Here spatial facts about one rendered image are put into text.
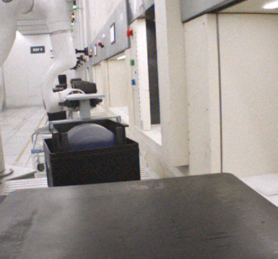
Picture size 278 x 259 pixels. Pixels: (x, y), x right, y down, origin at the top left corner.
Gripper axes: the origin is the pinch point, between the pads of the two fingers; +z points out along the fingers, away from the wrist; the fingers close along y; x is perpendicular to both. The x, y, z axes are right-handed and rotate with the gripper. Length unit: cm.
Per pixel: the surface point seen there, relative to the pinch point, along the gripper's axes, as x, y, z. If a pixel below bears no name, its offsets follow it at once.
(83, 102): 0.5, 0.6, 2.3
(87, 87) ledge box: -4, -59, -289
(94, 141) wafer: -11.6, -1.0, 8.2
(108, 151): -14.1, -3.8, 14.2
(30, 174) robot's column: -31, 19, -35
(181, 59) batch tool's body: 12.1, -24.0, 24.6
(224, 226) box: -5, 6, 91
